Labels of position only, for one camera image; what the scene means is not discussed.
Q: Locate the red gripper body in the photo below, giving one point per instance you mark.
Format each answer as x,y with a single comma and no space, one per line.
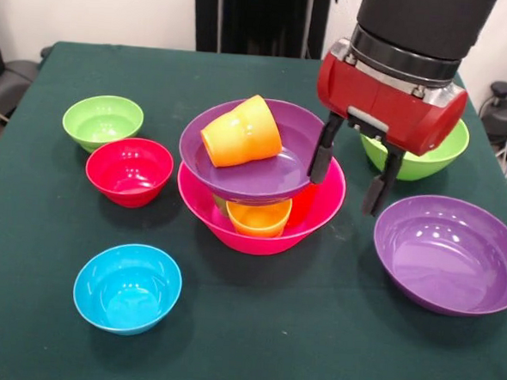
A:
383,107

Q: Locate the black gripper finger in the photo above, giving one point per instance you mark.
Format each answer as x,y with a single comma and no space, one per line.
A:
322,151
380,185

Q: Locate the purple bowl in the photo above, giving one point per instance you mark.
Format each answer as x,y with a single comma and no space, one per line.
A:
296,123
447,258

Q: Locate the large green bowl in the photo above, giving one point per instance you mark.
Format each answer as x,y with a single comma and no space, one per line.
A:
436,162

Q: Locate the red cup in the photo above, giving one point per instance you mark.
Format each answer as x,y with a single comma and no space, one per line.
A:
302,208

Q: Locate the orange cup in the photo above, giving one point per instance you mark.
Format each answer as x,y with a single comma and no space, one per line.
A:
239,133

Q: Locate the yellow cup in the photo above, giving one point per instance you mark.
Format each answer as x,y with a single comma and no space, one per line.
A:
258,220

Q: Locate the green cup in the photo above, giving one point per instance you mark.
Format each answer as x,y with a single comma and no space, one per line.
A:
220,207

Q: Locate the large pink bowl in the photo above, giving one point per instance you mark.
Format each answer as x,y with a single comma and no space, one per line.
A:
192,203

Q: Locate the blue bowl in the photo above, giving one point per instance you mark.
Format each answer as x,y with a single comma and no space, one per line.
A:
127,290

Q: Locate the black floor stand base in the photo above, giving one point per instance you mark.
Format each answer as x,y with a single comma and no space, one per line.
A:
506,110
6,84

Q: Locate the dark green tablecloth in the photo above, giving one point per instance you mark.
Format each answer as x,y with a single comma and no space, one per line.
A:
271,329

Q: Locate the small red bowl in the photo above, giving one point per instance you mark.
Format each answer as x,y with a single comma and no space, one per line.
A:
127,173

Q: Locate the small green bowl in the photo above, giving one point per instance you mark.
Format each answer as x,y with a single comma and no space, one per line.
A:
102,122

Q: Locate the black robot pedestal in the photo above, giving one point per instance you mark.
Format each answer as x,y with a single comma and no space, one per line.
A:
264,18

